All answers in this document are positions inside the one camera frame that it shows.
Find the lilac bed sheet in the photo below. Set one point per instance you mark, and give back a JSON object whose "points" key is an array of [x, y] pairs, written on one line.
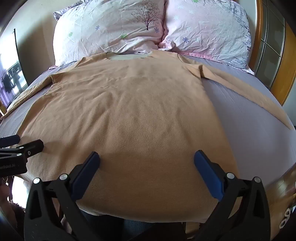
{"points": [[240, 125]]}

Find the pink floral pillow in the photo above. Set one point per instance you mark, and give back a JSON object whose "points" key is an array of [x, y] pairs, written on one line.
{"points": [[208, 30]]}

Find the pink pillow with tree print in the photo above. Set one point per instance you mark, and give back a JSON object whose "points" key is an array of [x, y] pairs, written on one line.
{"points": [[108, 27]]}

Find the window with hanging clothes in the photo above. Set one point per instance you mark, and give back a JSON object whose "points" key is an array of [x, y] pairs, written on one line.
{"points": [[10, 76]]}

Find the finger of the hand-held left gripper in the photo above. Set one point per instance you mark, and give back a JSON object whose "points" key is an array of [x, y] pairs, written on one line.
{"points": [[10, 140], [32, 148]]}

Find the wooden headboard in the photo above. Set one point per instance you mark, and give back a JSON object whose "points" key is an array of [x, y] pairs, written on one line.
{"points": [[271, 48]]}

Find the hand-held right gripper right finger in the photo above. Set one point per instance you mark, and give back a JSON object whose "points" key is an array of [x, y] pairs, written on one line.
{"points": [[209, 176]]}

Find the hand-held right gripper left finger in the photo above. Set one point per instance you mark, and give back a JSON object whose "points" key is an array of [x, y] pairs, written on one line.
{"points": [[85, 176]]}

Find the beige long-sleeved shirt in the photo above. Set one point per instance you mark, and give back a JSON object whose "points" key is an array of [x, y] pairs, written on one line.
{"points": [[124, 125]]}

